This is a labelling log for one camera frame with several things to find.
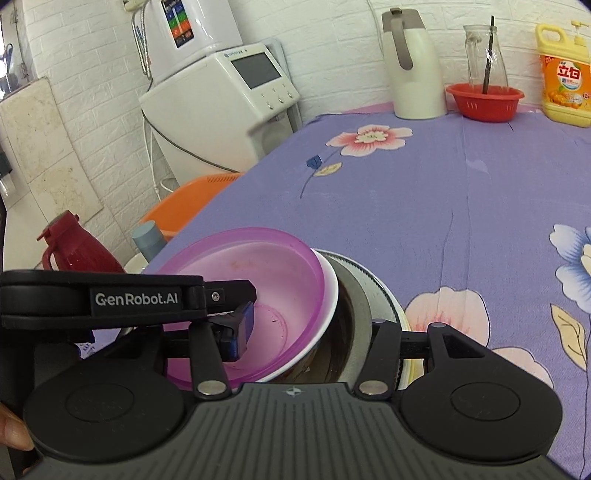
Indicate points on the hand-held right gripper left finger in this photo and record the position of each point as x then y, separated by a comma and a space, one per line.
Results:
244, 330

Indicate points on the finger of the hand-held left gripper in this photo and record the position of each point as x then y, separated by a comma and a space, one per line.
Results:
231, 293

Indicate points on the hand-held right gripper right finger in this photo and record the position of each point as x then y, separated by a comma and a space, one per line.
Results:
385, 341

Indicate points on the stainless steel bowl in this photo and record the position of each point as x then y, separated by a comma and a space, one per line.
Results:
355, 314

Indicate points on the pink plastic bowl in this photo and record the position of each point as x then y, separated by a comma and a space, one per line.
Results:
277, 286

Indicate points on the white plate with blue rim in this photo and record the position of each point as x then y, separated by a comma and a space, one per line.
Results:
378, 295

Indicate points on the white ceramic bowl red pattern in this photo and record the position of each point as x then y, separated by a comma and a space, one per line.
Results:
334, 290

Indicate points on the person's left hand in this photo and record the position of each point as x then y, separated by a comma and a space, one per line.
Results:
14, 429

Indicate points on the red thermos jug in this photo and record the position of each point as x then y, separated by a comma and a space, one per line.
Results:
78, 249

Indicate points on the grey-blue cup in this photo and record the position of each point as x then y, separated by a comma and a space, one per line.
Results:
147, 242

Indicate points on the orange plastic basin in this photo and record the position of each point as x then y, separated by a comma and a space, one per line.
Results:
189, 203

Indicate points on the purple floral tablecloth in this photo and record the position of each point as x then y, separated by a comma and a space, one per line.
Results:
415, 194

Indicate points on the beige stone slab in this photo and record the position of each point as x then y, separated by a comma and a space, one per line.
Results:
46, 147

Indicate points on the white appliance with screen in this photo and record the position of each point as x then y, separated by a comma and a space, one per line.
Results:
198, 110

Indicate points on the red plastic basket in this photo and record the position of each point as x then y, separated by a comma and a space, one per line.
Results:
485, 108

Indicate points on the white water purifier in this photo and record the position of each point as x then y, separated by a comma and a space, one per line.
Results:
207, 32

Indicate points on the white thermos jug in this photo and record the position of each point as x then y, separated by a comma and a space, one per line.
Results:
418, 74

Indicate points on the glass pitcher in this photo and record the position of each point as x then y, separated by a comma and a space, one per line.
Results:
478, 55

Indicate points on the black straw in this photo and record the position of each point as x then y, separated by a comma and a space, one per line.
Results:
488, 55

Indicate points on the yellow detergent bottle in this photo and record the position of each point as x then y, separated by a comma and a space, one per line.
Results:
565, 83

